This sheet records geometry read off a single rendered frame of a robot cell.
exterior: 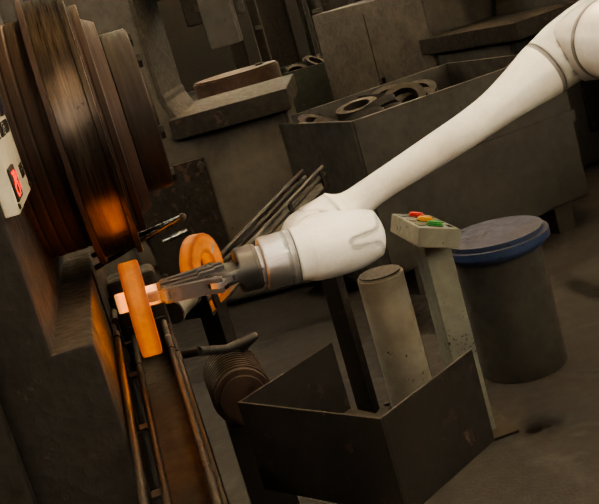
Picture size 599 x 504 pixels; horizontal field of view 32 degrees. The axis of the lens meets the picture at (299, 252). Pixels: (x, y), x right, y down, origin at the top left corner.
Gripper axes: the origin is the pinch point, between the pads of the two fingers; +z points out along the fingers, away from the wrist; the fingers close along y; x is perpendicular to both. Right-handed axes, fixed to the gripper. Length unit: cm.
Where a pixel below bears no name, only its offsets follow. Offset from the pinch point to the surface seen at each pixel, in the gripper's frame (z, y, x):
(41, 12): 2.7, 9.1, 46.7
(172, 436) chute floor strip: 0.5, -9.4, -20.5
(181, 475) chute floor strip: 0.5, -22.1, -21.7
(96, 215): 2.8, 1.4, 14.4
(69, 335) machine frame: 10.1, -20.8, 2.4
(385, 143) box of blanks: -102, 215, -18
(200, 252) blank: -15, 66, -9
